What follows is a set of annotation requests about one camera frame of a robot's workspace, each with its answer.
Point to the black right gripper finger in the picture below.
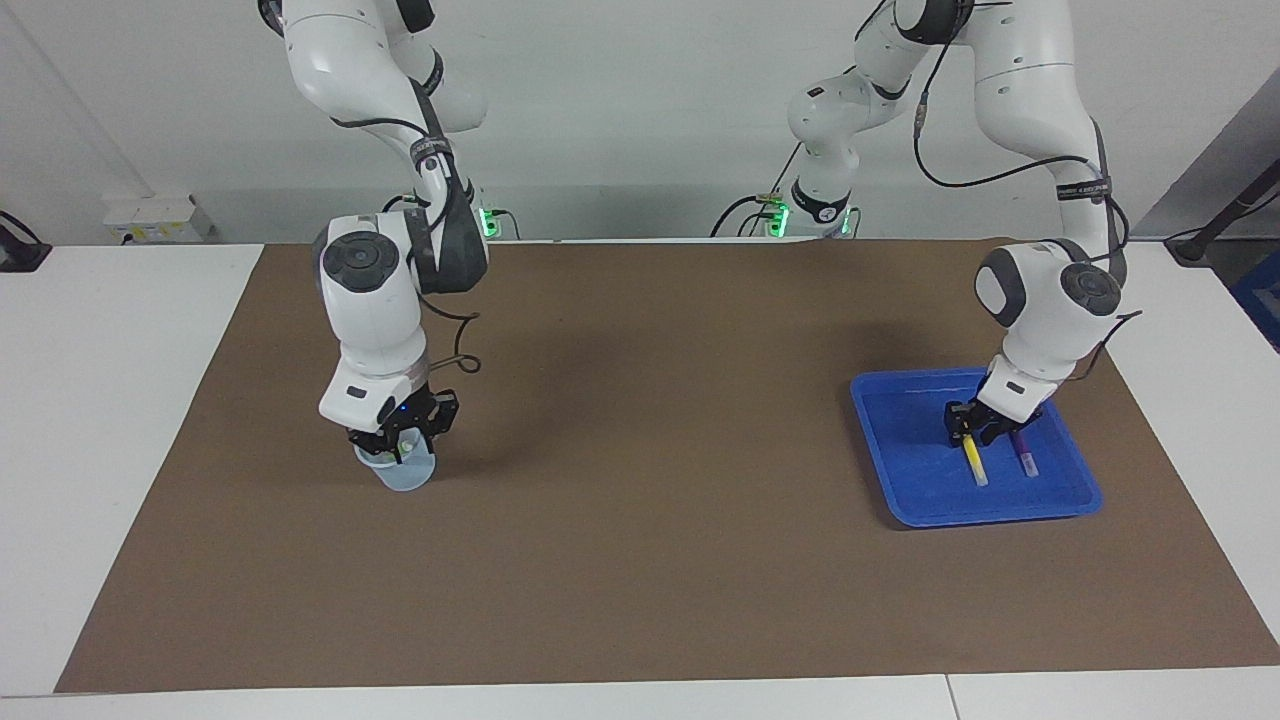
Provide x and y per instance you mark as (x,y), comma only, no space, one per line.
(397,450)
(429,440)

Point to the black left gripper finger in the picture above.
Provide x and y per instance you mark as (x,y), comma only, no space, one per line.
(994,433)
(960,428)

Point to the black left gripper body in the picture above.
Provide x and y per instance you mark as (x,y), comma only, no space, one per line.
(990,418)

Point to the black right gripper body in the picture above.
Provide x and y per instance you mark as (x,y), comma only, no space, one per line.
(415,415)

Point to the yellow pen white cap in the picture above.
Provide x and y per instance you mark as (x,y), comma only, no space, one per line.
(976,462)

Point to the purple pen white cap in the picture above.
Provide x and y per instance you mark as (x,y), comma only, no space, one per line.
(1024,455)

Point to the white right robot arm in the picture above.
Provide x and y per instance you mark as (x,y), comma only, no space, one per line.
(370,310)

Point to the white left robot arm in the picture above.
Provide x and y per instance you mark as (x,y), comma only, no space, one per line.
(1050,300)

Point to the blue plastic tray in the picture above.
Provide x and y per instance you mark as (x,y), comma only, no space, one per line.
(920,470)

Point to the translucent plastic cup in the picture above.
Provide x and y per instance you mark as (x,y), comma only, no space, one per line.
(405,478)

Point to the brown table mat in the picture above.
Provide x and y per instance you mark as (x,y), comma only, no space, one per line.
(640,560)

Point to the black stand pole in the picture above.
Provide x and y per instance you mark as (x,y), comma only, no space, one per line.
(1195,245)

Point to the white power strip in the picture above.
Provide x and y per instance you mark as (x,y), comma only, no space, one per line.
(150,215)

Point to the black clamp mount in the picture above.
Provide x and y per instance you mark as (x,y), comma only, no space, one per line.
(20,255)

